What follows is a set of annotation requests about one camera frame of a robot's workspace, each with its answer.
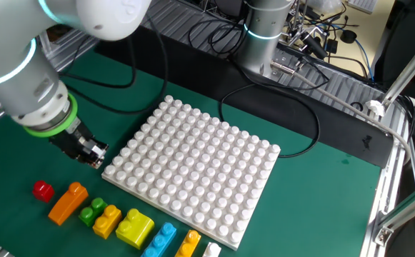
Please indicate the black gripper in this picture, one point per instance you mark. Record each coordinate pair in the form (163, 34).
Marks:
(68, 141)

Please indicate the small red block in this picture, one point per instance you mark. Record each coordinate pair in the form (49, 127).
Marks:
(43, 192)

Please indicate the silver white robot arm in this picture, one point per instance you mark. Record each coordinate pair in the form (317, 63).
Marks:
(21, 82)

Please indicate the orange sloped block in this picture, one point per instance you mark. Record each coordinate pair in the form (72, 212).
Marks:
(68, 205)

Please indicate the green two-stud block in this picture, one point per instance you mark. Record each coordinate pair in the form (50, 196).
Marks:
(92, 212)

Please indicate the yellow-orange two-stud block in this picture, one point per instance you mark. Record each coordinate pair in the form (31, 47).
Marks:
(107, 221)

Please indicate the large lime yellow block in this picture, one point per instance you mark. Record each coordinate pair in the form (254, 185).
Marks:
(135, 228)

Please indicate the white studded baseplate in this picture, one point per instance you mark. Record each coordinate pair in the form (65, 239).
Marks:
(193, 171)

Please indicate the light blue three-stud block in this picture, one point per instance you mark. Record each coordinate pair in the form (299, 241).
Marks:
(159, 241)

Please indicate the yellow-orange four-stud block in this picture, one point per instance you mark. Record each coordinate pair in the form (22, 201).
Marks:
(188, 244)

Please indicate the black table mat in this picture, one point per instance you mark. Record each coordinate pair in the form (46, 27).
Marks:
(207, 76)

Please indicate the white four-stud block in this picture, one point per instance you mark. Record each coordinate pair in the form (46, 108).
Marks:
(211, 250)

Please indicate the green cutting mat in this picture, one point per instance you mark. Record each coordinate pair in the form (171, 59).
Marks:
(318, 200)

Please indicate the black round puck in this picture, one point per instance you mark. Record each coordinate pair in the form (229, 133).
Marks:
(348, 36)

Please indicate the white crumpled tissue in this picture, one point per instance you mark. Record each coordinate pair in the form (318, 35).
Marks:
(375, 107)

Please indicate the white keyboard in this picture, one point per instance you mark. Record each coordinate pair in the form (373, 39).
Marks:
(362, 4)

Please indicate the diagonal aluminium beam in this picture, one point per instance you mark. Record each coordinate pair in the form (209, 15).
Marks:
(407, 71)

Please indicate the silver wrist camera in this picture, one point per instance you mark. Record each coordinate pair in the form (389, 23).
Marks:
(98, 150)

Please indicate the black camera on stand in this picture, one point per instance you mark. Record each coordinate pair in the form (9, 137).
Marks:
(314, 44)

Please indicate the aluminium frame post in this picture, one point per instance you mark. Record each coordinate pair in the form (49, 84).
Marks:
(407, 210)

